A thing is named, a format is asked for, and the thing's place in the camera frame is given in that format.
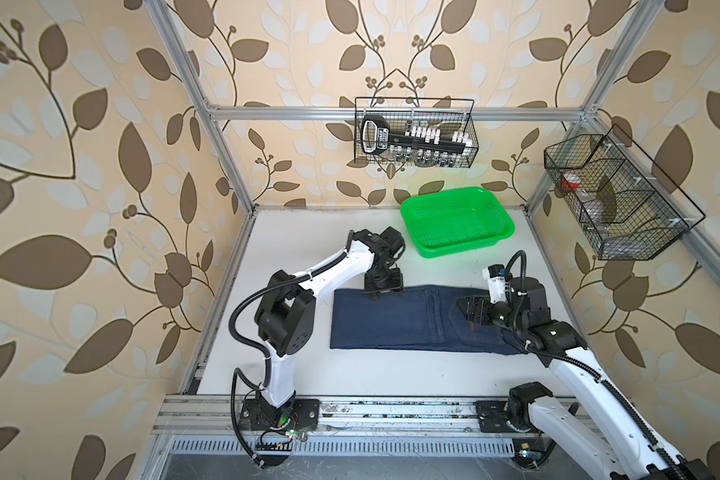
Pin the aluminium frame structure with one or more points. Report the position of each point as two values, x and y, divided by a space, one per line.
426 96

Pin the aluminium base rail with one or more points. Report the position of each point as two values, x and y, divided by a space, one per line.
355 437

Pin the red capped clear bottle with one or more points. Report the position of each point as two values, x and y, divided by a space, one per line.
573 183

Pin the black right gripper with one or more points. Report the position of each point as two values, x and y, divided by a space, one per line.
482 300

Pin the black wire basket right wall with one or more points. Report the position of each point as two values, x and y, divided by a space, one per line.
646 209

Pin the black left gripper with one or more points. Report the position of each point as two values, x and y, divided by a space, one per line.
396 285

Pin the dark blue denim trousers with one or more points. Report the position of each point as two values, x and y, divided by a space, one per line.
421 318

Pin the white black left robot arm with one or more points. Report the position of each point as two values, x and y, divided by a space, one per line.
278 320

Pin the green perforated plastic basket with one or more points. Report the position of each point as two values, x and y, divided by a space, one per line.
455 221

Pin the black wire basket wall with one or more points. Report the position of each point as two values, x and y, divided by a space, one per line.
446 113
646 209

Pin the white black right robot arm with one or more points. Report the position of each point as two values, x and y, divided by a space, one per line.
622 444

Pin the black handheld tool in basket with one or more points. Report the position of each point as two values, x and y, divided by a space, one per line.
377 136

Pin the black wire basket back wall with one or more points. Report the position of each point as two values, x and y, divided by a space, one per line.
446 113

